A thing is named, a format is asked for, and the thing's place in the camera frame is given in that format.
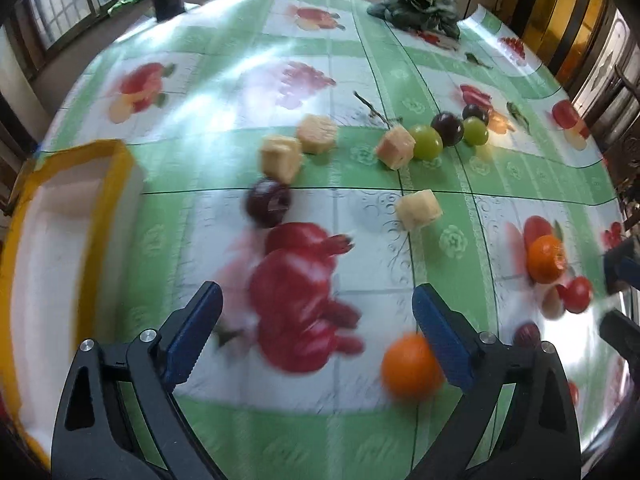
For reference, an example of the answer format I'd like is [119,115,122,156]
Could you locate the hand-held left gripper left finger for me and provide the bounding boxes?
[50,282,224,480]

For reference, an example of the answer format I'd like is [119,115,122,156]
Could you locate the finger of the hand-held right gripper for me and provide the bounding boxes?
[599,309,640,363]
[602,236,640,295]

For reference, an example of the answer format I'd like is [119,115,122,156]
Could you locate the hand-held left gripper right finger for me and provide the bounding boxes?
[410,283,582,480]

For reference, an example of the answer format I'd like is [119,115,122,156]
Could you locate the orange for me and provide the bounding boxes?
[526,235,568,284]
[381,332,445,401]

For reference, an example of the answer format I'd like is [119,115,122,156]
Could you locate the white tray with yellow rim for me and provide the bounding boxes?
[0,140,147,456]

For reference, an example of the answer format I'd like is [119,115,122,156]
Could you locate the cube pineapple chunk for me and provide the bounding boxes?
[375,125,416,171]

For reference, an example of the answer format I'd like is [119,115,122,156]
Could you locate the red cherry tomato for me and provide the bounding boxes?
[563,276,594,314]

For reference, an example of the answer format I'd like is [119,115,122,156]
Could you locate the small dark red fruit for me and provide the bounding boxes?
[514,322,542,348]

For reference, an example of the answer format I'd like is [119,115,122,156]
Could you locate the dark purple plum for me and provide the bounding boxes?
[245,178,292,228]

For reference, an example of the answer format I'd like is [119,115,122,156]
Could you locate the large green grape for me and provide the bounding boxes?
[409,125,444,162]

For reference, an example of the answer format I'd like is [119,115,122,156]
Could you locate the small green grape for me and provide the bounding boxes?
[462,116,489,147]

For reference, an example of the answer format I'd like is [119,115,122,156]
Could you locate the large dark purple grape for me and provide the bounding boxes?
[430,112,464,147]

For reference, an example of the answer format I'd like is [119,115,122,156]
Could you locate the rounded pineapple chunk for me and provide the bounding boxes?
[296,114,339,155]

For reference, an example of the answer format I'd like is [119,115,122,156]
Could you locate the bare grape stem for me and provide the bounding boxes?
[353,91,404,128]

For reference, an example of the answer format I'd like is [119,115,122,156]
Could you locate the wooden cabinet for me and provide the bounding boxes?
[442,0,640,126]

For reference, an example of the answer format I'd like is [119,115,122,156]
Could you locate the green fruit-print tablecloth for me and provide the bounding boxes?
[30,0,632,480]

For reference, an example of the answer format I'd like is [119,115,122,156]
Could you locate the dark green leafy vegetable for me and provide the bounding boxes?
[367,0,462,40]

